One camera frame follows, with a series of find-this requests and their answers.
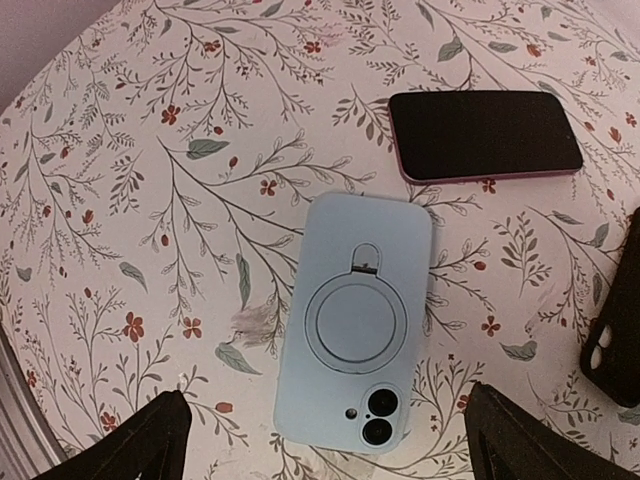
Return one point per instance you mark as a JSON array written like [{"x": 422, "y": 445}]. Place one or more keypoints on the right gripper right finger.
[{"x": 506, "y": 442}]

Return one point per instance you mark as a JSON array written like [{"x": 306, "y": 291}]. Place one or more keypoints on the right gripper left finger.
[{"x": 151, "y": 444}]

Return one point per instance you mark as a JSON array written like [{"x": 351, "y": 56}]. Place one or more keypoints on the light blue phone case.
[{"x": 355, "y": 326}]

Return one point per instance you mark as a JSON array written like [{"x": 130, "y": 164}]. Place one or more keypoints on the black phone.
[{"x": 460, "y": 136}]

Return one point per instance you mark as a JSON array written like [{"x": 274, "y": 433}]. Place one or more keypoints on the floral patterned table mat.
[{"x": 155, "y": 179}]

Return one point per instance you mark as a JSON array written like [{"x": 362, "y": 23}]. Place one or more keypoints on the front aluminium rail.
[{"x": 28, "y": 445}]

